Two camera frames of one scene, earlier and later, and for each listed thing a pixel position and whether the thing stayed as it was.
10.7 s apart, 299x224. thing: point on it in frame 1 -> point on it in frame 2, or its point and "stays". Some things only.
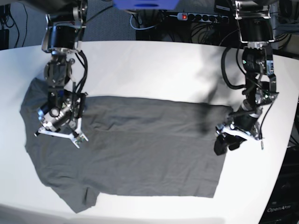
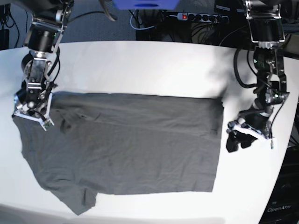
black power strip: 202,17 stays
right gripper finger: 220,145 -> 231,145
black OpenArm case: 283,206 stays
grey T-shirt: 131,147 stays
